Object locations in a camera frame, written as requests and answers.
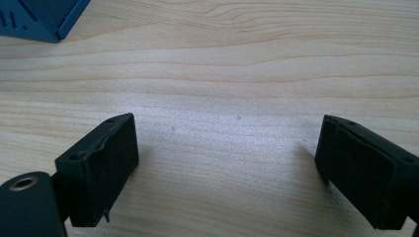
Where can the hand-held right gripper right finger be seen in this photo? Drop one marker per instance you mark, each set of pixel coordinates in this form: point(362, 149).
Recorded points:
point(365, 171)

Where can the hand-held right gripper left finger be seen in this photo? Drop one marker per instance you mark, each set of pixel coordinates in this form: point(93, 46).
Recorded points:
point(99, 177)

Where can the blue metal box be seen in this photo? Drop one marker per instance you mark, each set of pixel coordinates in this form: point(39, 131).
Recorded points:
point(39, 18)

